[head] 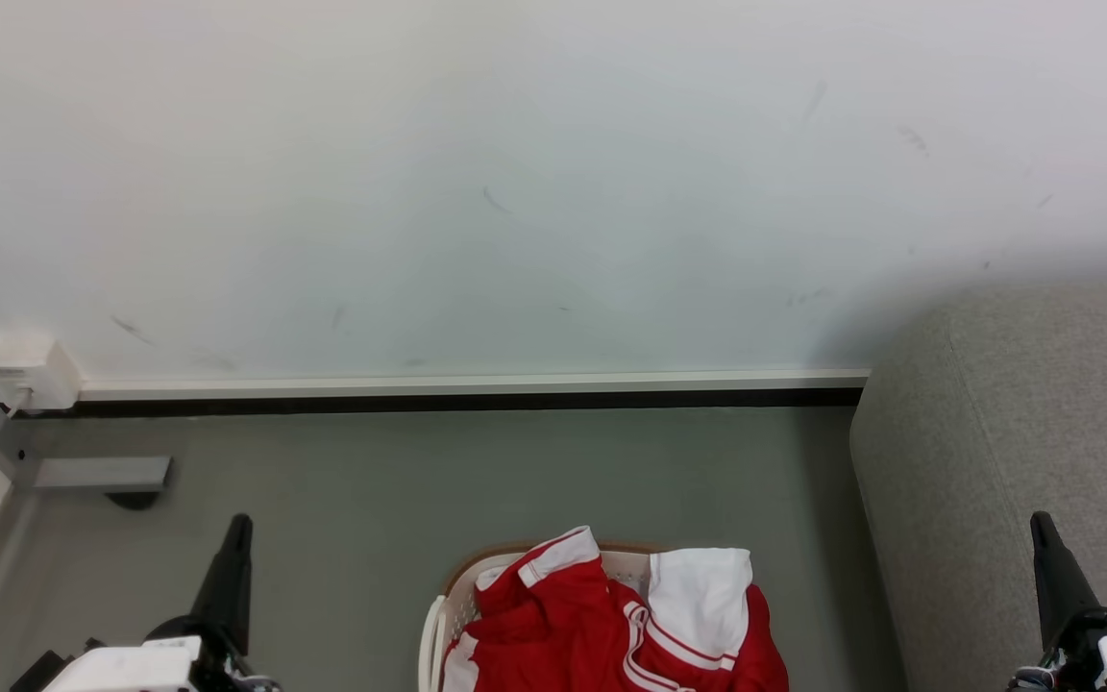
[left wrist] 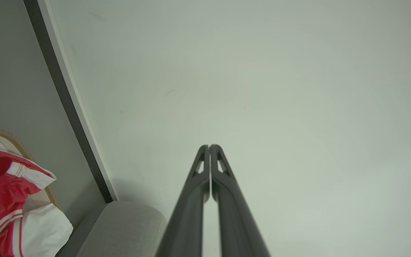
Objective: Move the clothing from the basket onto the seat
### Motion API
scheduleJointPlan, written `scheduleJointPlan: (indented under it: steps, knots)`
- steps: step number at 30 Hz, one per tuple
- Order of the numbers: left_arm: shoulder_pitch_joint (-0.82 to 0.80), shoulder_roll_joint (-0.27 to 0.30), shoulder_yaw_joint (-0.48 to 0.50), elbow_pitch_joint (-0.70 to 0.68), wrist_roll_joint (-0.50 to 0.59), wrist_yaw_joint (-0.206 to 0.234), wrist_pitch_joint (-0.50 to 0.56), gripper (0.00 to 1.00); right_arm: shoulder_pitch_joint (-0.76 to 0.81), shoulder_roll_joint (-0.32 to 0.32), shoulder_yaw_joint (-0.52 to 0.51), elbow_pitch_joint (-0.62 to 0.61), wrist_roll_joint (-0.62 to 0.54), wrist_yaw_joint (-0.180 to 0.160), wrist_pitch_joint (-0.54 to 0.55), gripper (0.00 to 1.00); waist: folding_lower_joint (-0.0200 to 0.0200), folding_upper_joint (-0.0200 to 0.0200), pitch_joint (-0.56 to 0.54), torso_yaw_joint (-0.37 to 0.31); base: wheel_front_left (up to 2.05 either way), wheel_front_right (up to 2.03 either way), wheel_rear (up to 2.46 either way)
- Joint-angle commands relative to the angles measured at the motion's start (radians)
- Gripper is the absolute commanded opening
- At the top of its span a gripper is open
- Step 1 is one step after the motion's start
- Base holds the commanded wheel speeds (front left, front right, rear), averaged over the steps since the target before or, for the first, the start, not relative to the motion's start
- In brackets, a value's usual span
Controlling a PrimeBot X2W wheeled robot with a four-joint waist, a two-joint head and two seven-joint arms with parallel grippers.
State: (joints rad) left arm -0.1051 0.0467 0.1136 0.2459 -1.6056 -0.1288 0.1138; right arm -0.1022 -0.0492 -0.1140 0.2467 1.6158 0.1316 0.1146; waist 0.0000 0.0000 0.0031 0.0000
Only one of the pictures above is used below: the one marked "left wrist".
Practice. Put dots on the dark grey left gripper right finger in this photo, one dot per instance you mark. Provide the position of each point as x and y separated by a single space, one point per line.
237 217

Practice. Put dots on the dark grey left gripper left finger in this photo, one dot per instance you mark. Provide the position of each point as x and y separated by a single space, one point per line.
187 214

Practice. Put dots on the red white striped garment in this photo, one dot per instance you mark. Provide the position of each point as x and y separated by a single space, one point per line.
2 192

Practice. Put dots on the grey fabric sofa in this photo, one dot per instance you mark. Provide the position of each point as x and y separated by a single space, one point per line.
120 230

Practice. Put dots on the white laundry basket tan rim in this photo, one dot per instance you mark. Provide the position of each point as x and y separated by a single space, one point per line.
19 143

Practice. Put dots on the white and black baseboard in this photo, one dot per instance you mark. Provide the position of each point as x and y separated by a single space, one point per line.
70 103

